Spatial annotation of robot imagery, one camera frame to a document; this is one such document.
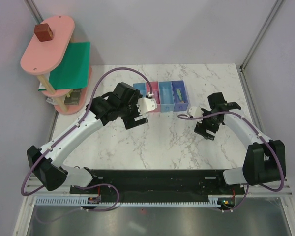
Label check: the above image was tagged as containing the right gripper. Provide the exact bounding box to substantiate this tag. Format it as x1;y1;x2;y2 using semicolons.
194;108;221;141

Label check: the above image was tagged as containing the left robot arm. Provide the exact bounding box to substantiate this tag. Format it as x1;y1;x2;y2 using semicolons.
27;82;155;193

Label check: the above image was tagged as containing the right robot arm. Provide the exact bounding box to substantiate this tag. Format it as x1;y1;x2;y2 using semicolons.
188;92;286;194

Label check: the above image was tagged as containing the light blue bin leftmost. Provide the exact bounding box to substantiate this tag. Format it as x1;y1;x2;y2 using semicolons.
133;83;147;97

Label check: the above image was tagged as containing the light blue bin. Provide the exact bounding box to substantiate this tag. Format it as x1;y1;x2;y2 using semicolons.
159;81;175;113
133;83;147;97

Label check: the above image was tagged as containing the purple plastic bin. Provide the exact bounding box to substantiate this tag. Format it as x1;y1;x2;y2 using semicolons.
172;80;189;112

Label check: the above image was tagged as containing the pink plastic bin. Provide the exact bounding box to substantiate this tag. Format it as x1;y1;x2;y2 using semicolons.
145;81;161;113

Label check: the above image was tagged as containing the black Canon setup booklet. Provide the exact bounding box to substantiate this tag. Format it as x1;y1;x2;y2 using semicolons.
64;88;82;105

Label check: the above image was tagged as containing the green folder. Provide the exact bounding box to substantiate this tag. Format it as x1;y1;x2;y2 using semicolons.
44;42;91;90

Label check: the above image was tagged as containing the pink wooden shelf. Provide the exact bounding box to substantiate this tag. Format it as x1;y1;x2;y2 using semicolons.
20;15;92;115

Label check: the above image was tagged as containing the brown wooden block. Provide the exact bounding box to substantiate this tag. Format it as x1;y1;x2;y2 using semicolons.
34;23;54;42

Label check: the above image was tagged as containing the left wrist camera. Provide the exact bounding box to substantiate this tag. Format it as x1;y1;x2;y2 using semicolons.
137;97;157;115

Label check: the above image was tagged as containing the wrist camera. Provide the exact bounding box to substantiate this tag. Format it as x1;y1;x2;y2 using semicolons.
137;97;157;115
187;106;203;120

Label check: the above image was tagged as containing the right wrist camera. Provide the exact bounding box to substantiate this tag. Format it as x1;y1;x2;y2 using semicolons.
187;106;203;120

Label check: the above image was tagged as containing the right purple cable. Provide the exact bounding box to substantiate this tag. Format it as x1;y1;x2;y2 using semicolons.
177;112;286;213

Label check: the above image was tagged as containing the purple cable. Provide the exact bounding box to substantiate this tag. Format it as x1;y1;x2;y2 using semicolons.
177;112;286;213
20;67;154;224

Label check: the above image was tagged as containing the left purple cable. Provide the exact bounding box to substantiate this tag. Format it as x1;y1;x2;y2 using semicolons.
20;67;154;224

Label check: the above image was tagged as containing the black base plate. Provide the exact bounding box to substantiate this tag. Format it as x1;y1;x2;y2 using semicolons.
71;170;244;201

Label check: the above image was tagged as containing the white cable duct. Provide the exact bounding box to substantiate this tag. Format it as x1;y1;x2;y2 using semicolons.
35;196;220;207

